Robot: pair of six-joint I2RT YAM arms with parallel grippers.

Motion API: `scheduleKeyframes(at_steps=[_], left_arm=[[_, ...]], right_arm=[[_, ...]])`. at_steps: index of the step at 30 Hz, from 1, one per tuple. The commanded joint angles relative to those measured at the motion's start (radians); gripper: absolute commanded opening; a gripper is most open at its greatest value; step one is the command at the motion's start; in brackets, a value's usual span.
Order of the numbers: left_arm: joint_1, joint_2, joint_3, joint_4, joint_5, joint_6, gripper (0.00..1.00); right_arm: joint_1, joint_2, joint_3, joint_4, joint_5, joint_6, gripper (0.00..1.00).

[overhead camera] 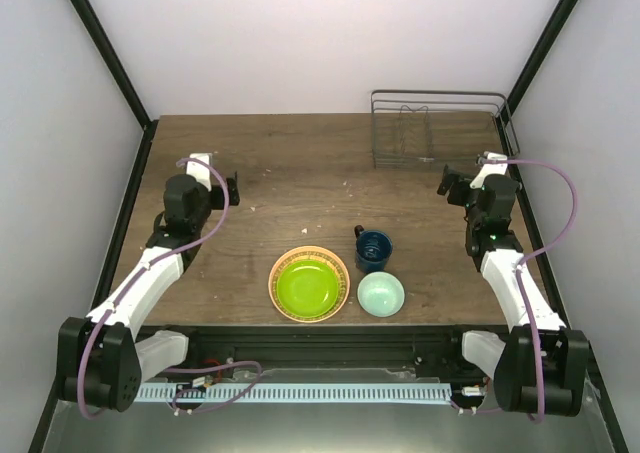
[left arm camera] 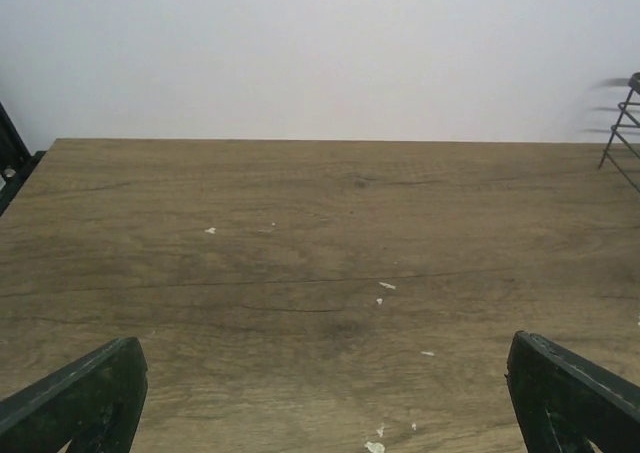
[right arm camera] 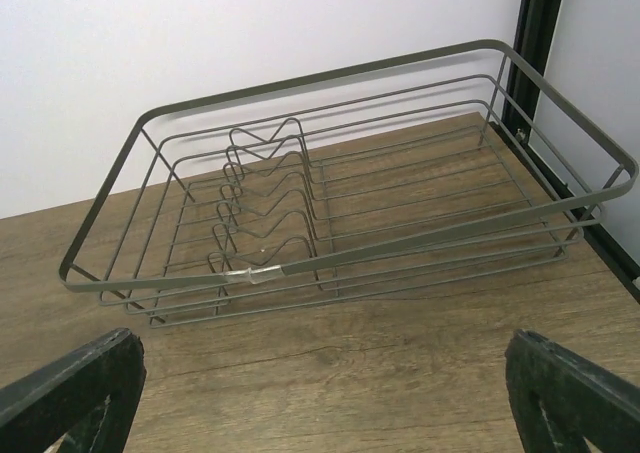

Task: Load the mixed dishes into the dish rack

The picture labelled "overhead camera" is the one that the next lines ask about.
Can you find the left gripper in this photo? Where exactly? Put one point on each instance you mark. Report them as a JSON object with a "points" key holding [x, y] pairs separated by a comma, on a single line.
{"points": [[233, 190]]}

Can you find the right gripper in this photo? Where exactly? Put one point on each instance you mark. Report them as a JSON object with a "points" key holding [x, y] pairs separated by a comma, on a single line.
{"points": [[459, 182]]}

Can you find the grey wire dish rack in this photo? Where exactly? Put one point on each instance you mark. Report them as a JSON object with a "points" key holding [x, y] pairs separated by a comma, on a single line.
{"points": [[426, 129]]}

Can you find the dark blue mug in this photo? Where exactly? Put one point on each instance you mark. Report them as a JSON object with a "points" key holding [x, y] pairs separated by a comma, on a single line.
{"points": [[373, 248]]}

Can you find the pale green dotted bowl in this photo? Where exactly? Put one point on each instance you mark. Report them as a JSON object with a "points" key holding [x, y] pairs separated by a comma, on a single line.
{"points": [[381, 294]]}

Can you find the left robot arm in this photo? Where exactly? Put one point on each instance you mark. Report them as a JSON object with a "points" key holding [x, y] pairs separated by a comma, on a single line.
{"points": [[101, 363]]}

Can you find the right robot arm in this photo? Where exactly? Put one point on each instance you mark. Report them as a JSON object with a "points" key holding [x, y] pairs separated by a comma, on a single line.
{"points": [[540, 368]]}

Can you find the orange patterned plate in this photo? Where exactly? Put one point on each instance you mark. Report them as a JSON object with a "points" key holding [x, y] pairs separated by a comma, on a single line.
{"points": [[311, 253]]}

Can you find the lime green plate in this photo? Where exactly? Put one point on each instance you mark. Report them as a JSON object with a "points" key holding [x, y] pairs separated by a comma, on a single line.
{"points": [[307, 289]]}

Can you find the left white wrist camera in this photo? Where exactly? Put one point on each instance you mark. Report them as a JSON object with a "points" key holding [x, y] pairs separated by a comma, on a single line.
{"points": [[198, 168]]}

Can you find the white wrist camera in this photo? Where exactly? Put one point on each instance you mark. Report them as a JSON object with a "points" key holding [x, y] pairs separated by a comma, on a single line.
{"points": [[198, 168], [490, 164]]}

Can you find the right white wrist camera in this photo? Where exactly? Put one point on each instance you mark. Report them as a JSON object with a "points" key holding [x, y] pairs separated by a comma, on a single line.
{"points": [[490, 164]]}

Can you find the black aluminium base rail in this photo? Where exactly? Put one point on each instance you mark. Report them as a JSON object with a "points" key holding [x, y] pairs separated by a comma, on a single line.
{"points": [[429, 351]]}

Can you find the light blue slotted cable duct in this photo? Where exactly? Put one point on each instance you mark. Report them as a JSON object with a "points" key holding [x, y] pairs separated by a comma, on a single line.
{"points": [[393, 393]]}

